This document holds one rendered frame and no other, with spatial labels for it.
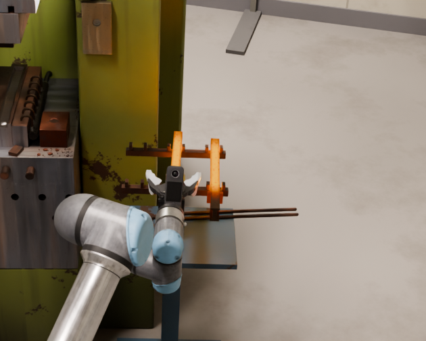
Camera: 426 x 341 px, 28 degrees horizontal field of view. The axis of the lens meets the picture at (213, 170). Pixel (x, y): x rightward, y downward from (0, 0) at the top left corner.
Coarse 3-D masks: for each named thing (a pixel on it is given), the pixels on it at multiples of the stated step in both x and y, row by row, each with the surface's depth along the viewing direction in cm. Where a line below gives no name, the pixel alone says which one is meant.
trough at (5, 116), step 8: (16, 72) 295; (16, 80) 291; (8, 88) 284; (16, 88) 286; (8, 96) 281; (8, 104) 276; (0, 112) 269; (8, 112) 272; (0, 120) 267; (8, 120) 267
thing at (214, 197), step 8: (216, 144) 269; (216, 152) 265; (216, 160) 261; (216, 168) 257; (216, 176) 253; (216, 184) 250; (208, 192) 245; (216, 192) 244; (208, 200) 246; (216, 200) 241; (216, 208) 238; (216, 216) 239
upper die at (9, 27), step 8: (0, 16) 244; (8, 16) 244; (16, 16) 244; (24, 16) 256; (0, 24) 245; (8, 24) 245; (16, 24) 245; (24, 24) 256; (0, 32) 246; (8, 32) 247; (16, 32) 247; (0, 40) 248; (8, 40) 248; (16, 40) 248
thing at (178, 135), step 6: (174, 132) 274; (180, 132) 274; (174, 138) 271; (180, 138) 271; (174, 144) 268; (180, 144) 268; (174, 150) 264; (180, 150) 265; (174, 156) 261; (180, 156) 262; (174, 162) 259; (180, 162) 259
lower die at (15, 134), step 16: (16, 64) 297; (0, 80) 289; (32, 80) 290; (0, 96) 279; (16, 96) 278; (16, 112) 271; (0, 128) 264; (16, 128) 264; (0, 144) 267; (16, 144) 267
